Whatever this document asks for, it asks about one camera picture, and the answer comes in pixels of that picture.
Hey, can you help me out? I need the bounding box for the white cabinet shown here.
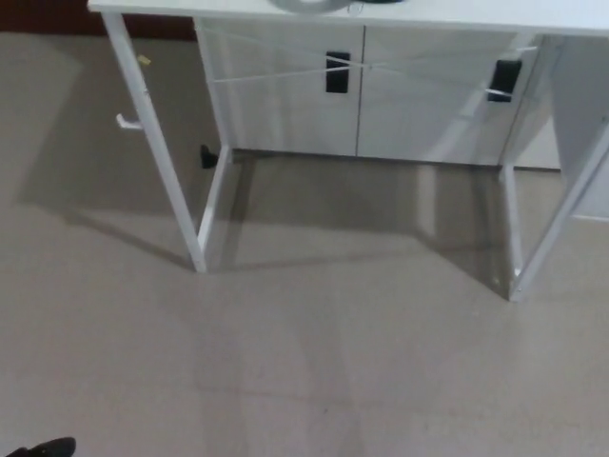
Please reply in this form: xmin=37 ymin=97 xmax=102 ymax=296
xmin=194 ymin=18 xmax=609 ymax=220

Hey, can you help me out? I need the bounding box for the white table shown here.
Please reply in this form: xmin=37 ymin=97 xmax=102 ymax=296
xmin=88 ymin=0 xmax=609 ymax=303

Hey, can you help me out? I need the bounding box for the dark brown door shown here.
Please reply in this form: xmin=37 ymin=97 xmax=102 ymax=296
xmin=0 ymin=0 xmax=197 ymax=33

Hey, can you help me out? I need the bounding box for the black shoe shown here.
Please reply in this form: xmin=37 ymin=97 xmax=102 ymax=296
xmin=0 ymin=436 xmax=77 ymax=457

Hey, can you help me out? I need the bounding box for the black cabinet handle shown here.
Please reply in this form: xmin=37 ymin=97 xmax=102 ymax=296
xmin=486 ymin=57 xmax=521 ymax=103
xmin=324 ymin=49 xmax=353 ymax=94

